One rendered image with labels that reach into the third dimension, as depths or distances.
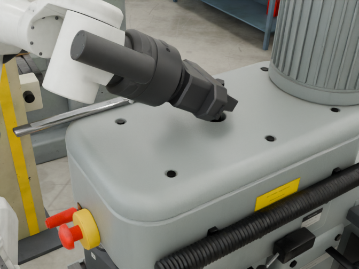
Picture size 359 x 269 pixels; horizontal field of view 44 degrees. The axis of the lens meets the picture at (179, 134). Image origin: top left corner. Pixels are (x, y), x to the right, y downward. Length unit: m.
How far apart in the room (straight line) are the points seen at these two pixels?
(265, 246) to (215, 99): 0.31
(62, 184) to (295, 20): 2.94
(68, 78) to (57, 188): 2.98
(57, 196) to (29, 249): 0.53
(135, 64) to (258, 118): 0.27
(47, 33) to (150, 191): 0.25
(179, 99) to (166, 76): 0.05
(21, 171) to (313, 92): 2.23
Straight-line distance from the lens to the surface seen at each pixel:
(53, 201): 3.39
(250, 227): 0.65
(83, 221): 0.68
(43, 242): 3.09
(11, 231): 0.97
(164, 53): 0.58
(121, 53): 0.51
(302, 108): 0.77
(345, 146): 0.77
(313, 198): 0.72
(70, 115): 0.70
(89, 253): 1.52
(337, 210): 0.95
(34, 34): 0.62
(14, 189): 2.86
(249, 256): 0.79
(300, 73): 0.78
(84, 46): 0.49
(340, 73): 0.76
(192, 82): 0.60
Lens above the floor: 2.27
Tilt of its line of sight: 35 degrees down
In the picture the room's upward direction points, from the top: 2 degrees clockwise
